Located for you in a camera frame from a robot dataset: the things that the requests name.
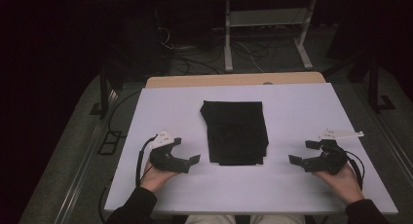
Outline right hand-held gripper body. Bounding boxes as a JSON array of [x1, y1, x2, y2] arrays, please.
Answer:
[[302, 129, 365, 176]]

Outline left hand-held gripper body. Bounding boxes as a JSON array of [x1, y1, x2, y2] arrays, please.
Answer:
[[148, 130, 192, 174]]

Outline black pants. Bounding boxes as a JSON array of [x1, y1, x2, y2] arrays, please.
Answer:
[[199, 100, 270, 167]]

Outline person's left hand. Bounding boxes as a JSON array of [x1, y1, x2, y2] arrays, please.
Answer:
[[139, 160, 180, 195]]

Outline person's right hand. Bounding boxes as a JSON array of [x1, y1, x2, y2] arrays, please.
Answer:
[[312, 161, 366, 205]]

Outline white foam board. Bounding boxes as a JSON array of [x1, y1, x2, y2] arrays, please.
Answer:
[[104, 82, 399, 216]]

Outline black metal stand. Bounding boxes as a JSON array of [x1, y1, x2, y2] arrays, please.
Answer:
[[89, 62, 124, 120], [324, 50, 397, 115]]

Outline white metal stand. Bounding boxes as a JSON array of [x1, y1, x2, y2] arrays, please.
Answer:
[[223, 0, 319, 72]]

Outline left hand-held gripper cable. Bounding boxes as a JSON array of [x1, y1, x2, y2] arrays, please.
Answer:
[[134, 135, 159, 188]]

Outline hand-held gripper cable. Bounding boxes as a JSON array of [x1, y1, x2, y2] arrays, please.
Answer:
[[134, 135, 159, 188], [344, 150, 366, 192]]

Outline right hand-held gripper cable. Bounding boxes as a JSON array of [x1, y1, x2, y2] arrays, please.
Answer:
[[344, 150, 366, 192]]

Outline black floor cable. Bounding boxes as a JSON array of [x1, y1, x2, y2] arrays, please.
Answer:
[[107, 89, 142, 139]]

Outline tangle of floor cables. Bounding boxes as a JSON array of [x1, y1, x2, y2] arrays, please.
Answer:
[[156, 24, 226, 76]]

